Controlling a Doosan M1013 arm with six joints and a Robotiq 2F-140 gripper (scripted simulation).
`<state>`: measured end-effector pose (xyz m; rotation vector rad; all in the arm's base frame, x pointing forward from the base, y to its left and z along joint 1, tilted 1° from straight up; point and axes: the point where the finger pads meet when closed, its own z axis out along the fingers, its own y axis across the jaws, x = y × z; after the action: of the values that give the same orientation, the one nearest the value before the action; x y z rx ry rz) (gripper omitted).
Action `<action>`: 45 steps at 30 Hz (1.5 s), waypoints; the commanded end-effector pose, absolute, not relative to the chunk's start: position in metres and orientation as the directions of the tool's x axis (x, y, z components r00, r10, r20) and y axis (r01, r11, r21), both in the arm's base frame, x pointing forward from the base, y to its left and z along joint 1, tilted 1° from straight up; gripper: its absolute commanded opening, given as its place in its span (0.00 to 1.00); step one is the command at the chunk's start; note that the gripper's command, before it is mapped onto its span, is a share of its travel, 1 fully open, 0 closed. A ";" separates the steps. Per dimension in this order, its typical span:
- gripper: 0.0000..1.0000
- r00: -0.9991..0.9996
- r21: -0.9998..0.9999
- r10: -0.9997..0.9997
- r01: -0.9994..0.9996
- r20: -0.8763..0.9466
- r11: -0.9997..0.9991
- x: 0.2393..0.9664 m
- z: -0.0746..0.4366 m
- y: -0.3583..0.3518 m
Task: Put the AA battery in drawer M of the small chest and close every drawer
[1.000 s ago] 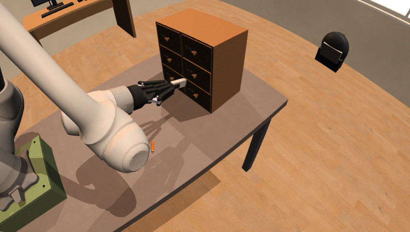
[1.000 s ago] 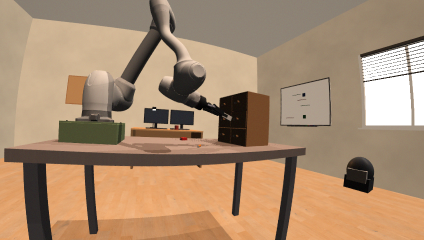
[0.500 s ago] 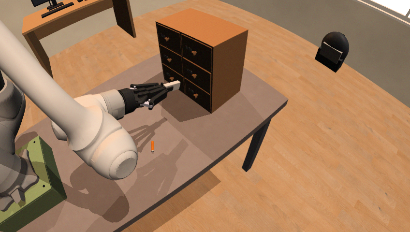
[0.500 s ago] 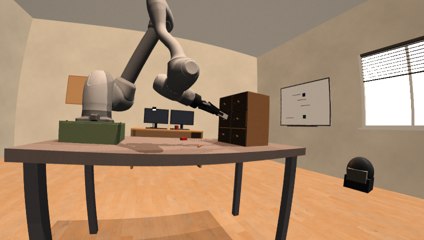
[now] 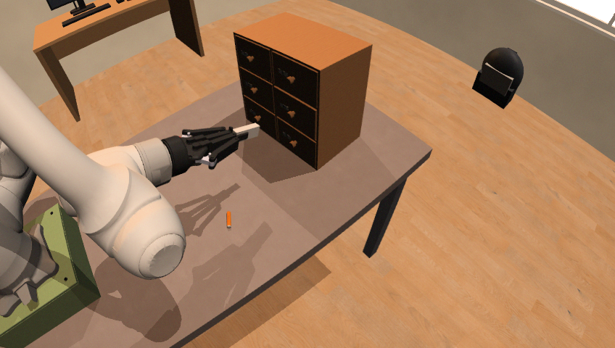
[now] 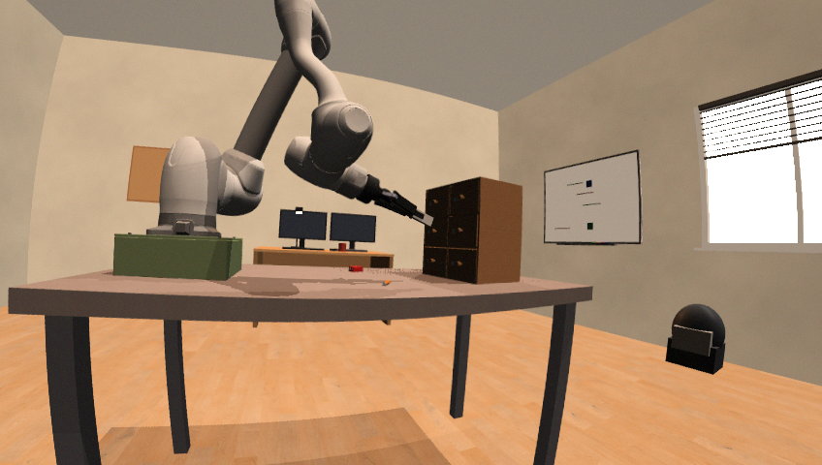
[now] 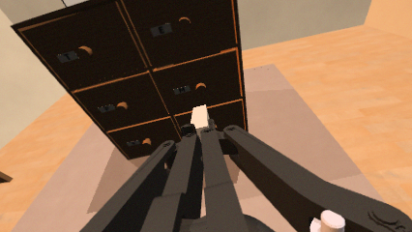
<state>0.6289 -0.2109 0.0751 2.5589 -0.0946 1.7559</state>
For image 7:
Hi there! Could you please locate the dark brown drawer front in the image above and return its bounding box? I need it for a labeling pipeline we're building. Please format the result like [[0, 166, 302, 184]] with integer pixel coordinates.
[[153, 48, 241, 113], [175, 99, 245, 131], [74, 71, 168, 130], [123, 0, 236, 66], [24, 2, 147, 88], [107, 116, 182, 158]]

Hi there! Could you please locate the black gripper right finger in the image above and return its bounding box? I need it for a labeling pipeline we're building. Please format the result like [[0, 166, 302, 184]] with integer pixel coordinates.
[[198, 104, 412, 232]]

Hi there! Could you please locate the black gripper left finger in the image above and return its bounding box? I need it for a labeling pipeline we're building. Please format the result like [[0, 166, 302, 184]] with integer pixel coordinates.
[[79, 106, 204, 232]]

